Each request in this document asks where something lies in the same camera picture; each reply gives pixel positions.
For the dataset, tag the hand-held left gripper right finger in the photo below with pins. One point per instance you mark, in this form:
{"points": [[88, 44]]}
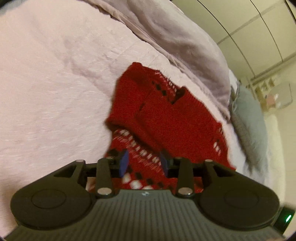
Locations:
{"points": [[164, 165]]}

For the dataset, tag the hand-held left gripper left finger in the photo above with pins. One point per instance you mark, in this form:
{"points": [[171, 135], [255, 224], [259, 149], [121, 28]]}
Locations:
{"points": [[123, 163]]}

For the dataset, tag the red patterned knit sweater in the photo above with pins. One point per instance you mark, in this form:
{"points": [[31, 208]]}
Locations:
{"points": [[180, 122]]}

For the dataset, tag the grey cushion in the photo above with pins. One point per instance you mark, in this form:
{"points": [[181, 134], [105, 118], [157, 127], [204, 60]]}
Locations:
{"points": [[249, 120]]}

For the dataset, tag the white vanity shelf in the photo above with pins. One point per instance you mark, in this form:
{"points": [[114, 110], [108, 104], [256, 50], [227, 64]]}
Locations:
{"points": [[259, 89]]}

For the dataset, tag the pink tissue box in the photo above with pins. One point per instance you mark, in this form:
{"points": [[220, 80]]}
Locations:
{"points": [[270, 99]]}

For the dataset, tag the lilac fleece blanket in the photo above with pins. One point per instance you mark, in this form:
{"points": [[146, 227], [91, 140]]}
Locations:
{"points": [[180, 41]]}

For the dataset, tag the oval vanity mirror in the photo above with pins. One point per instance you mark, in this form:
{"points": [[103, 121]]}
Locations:
{"points": [[281, 95]]}

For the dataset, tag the cream wardrobe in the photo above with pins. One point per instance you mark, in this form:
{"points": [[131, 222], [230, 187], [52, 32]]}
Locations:
{"points": [[242, 23]]}

